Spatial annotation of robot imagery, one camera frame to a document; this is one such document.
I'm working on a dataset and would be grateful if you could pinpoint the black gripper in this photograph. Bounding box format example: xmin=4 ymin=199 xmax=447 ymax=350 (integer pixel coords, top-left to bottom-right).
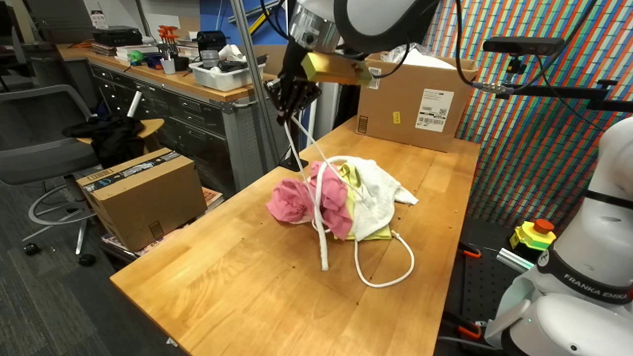
xmin=265 ymin=45 xmax=324 ymax=126

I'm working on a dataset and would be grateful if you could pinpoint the white ribbed towel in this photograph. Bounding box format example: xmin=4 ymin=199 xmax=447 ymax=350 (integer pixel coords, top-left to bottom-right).
xmin=328 ymin=156 xmax=421 ymax=241

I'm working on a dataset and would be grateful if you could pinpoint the thin white rope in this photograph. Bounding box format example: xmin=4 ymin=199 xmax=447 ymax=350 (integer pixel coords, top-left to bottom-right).
xmin=281 ymin=114 xmax=417 ymax=290

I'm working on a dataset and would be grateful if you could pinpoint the silver metal pole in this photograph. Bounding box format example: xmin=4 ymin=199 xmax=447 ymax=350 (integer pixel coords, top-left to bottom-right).
xmin=227 ymin=0 xmax=277 ymax=170

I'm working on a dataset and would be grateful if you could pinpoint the white plastic bin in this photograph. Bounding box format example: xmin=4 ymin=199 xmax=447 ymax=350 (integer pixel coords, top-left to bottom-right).
xmin=188 ymin=59 xmax=269 ymax=93

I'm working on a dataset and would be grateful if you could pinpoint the black pole stand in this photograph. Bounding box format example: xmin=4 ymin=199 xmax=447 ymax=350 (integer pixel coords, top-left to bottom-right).
xmin=279 ymin=0 xmax=310 ymax=172

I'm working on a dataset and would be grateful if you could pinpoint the pink cloth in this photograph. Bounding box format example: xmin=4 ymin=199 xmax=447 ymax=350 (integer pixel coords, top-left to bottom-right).
xmin=265 ymin=162 xmax=356 ymax=243

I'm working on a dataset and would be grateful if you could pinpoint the grey workbench with wooden top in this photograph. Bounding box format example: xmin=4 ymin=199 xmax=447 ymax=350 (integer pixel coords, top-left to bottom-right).
xmin=55 ymin=41 xmax=293 ymax=195

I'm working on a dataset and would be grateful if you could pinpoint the cardboard box with white label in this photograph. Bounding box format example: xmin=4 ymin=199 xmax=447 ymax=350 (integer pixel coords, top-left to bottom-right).
xmin=356 ymin=45 xmax=483 ymax=154

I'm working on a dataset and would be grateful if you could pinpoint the blue panel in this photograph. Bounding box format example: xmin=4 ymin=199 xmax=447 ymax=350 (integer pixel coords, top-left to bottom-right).
xmin=196 ymin=0 xmax=293 ymax=47

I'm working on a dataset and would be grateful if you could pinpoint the clear plastic bag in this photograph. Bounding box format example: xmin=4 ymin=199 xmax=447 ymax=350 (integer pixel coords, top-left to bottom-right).
xmin=384 ymin=41 xmax=423 ymax=65

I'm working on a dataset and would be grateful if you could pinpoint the white sheet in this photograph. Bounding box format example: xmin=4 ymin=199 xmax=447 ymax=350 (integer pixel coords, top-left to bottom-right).
xmin=398 ymin=47 xmax=459 ymax=71

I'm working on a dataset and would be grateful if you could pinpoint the yellow-green cloth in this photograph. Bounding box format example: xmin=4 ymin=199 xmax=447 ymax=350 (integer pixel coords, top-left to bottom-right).
xmin=336 ymin=162 xmax=396 ymax=245

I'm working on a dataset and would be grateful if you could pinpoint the cardboard box with black tape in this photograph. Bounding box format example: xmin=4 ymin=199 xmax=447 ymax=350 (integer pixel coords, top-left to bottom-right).
xmin=75 ymin=146 xmax=210 ymax=253

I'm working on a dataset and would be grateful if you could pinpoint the black garment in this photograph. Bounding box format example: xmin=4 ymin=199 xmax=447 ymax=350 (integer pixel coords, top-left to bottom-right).
xmin=63 ymin=114 xmax=146 ymax=166

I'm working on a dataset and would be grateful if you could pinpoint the black case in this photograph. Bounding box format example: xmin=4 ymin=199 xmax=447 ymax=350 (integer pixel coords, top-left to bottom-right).
xmin=91 ymin=25 xmax=144 ymax=47

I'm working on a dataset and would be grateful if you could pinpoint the grey office chair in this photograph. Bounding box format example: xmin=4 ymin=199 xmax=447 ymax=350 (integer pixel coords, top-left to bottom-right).
xmin=0 ymin=83 xmax=101 ymax=259

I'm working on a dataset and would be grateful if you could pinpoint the yellow red emergency stop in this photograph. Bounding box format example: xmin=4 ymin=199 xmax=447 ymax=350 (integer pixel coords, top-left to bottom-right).
xmin=508 ymin=215 xmax=560 ymax=253

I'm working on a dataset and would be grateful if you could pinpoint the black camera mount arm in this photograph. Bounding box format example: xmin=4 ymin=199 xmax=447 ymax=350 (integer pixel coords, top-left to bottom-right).
xmin=492 ymin=77 xmax=633 ymax=114

